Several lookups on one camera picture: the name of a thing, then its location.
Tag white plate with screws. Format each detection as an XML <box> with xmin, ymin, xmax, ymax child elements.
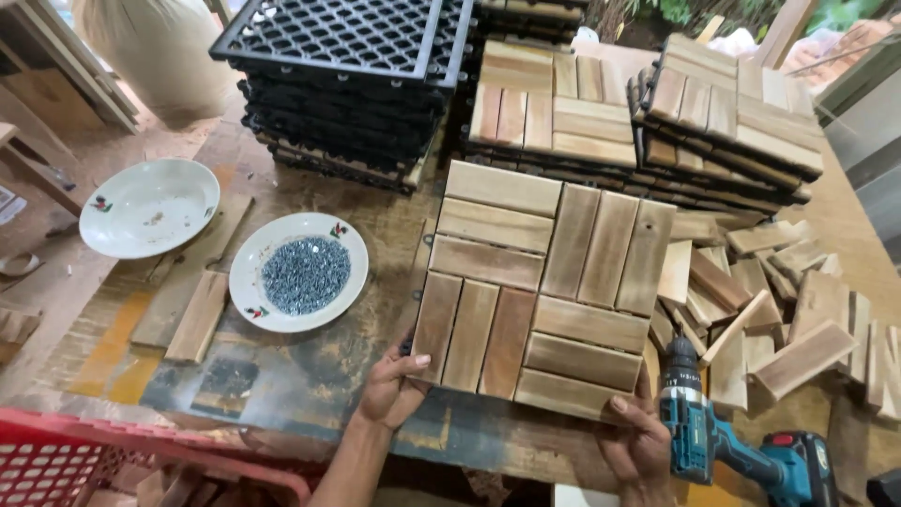
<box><xmin>229</xmin><ymin>212</ymin><xmax>370</xmax><ymax>334</ymax></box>

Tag flat wooden board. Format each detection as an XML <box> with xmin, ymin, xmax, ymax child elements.
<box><xmin>130</xmin><ymin>193</ymin><xmax>255</xmax><ymax>349</ymax></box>

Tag person's left hand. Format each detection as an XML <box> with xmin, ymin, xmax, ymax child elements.
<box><xmin>357</xmin><ymin>345</ymin><xmax>432</xmax><ymax>431</ymax></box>

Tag pile of loose wooden slats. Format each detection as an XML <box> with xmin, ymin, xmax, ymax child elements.
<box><xmin>646</xmin><ymin>210</ymin><xmax>901</xmax><ymax>424</ymax></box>

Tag pile of silver screws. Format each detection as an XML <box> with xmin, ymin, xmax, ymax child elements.
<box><xmin>261</xmin><ymin>237</ymin><xmax>352</xmax><ymax>317</ymax></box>

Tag short wooden slat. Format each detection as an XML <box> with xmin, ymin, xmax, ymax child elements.
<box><xmin>165</xmin><ymin>271</ymin><xmax>231</xmax><ymax>365</ymax></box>

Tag leaning wooden boards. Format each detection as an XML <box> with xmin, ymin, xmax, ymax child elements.
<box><xmin>0</xmin><ymin>0</ymin><xmax>142</xmax><ymax>136</ymax></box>

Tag tilted stack of wooden tiles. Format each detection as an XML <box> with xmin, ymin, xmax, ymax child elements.
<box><xmin>626</xmin><ymin>33</ymin><xmax>825</xmax><ymax>214</ymax></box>

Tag wooden slat deck tile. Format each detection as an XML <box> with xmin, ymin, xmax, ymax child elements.
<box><xmin>407</xmin><ymin>160</ymin><xmax>679</xmax><ymax>424</ymax></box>

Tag red plastic crate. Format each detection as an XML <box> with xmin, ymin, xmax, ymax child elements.
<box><xmin>0</xmin><ymin>407</ymin><xmax>315</xmax><ymax>507</ymax></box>

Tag white sack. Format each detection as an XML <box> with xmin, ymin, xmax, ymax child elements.
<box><xmin>70</xmin><ymin>0</ymin><xmax>242</xmax><ymax>129</ymax></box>

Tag stack of black plastic grids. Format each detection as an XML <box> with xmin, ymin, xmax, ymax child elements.
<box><xmin>209</xmin><ymin>0</ymin><xmax>477</xmax><ymax>196</ymax></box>

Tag person's right hand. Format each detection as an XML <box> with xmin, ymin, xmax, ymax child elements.
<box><xmin>595</xmin><ymin>364</ymin><xmax>678</xmax><ymax>507</ymax></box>

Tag empty white plate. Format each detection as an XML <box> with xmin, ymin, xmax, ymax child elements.
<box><xmin>79</xmin><ymin>158</ymin><xmax>222</xmax><ymax>260</ymax></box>

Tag teal cordless drill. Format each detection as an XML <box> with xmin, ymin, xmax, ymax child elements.
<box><xmin>658</xmin><ymin>336</ymin><xmax>839</xmax><ymax>507</ymax></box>

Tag low stack of wooden tiles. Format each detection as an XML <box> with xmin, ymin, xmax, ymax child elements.
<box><xmin>461</xmin><ymin>38</ymin><xmax>664</xmax><ymax>200</ymax></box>

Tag white flat object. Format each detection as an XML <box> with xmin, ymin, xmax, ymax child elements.
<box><xmin>552</xmin><ymin>484</ymin><xmax>622</xmax><ymax>507</ymax></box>

